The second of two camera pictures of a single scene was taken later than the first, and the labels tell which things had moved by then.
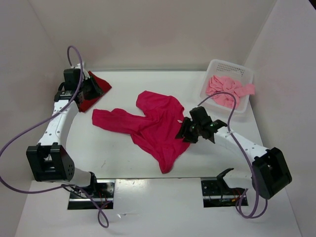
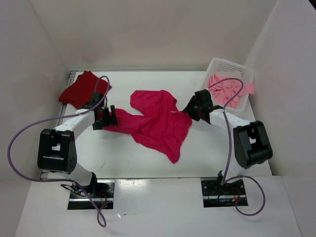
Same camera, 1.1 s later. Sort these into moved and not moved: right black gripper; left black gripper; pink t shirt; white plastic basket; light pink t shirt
Moved: right black gripper; left black gripper; pink t shirt
Not moved: white plastic basket; light pink t shirt
